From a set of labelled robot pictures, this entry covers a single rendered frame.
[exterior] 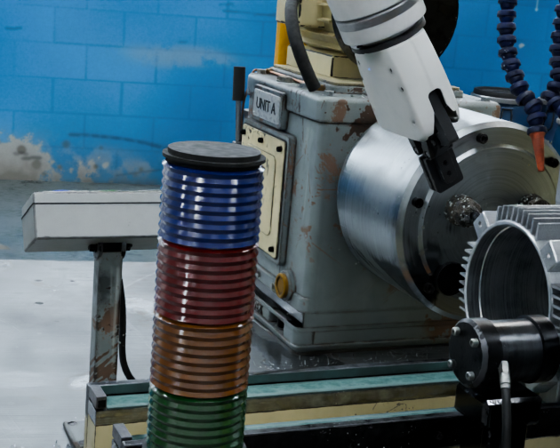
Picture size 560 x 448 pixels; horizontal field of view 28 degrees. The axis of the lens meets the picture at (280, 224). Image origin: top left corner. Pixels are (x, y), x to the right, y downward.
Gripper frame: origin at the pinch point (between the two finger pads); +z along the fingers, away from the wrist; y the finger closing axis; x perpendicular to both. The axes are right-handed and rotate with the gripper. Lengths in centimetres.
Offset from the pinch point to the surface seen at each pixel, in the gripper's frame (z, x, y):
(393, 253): 14.4, -2.5, -16.8
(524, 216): 5.9, 3.4, 6.8
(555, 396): 22.3, -2.6, 11.6
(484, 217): 7.3, 2.5, 0.2
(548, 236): 7.6, 3.7, 9.5
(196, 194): -25, -31, 38
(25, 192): 124, -15, -508
